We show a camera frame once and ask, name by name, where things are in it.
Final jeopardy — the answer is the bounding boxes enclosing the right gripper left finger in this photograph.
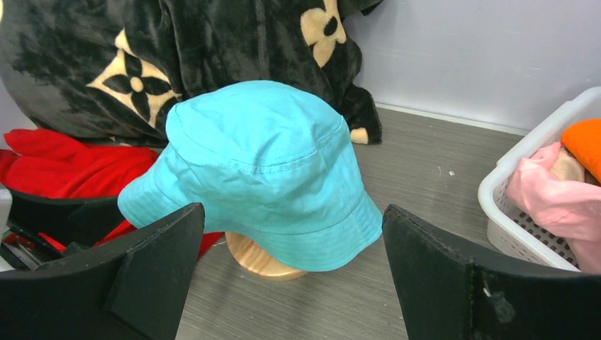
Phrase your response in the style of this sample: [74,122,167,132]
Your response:
[1,203,205,339]

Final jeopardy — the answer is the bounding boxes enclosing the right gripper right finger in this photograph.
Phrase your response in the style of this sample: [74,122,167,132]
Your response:
[382,205,600,340]

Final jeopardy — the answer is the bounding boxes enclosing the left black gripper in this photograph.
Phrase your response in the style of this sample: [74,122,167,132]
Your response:
[1,188,124,271]

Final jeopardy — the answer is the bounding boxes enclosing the wooden hat stand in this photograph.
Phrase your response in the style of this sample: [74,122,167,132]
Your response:
[225,232,307,281]

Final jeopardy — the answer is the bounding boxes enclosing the turquoise bucket hat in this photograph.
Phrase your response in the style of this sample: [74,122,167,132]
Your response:
[118,80,382,272]

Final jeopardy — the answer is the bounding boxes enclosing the orange bucket hat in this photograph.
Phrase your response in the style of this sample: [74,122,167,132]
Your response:
[561,118,600,181]

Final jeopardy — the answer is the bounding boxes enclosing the red cloth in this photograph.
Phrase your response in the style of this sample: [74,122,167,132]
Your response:
[0,128,225,260]

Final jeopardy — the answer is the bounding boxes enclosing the white plastic basket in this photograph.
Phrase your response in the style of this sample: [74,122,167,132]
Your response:
[477,86,601,273]

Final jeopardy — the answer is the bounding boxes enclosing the pink bucket hat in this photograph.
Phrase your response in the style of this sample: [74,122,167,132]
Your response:
[506,142,600,273]

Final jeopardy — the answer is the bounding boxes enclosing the black floral plush pillow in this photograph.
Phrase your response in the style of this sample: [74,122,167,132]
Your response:
[1,0,383,146]

